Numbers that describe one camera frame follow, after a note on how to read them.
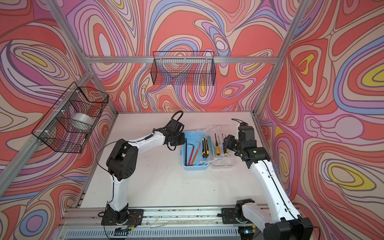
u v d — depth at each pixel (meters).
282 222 0.38
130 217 0.72
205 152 0.88
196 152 0.97
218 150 0.84
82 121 0.71
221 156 0.84
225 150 0.84
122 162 0.53
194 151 0.98
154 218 0.74
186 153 0.96
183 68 0.85
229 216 0.73
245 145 0.56
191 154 0.96
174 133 0.77
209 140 0.93
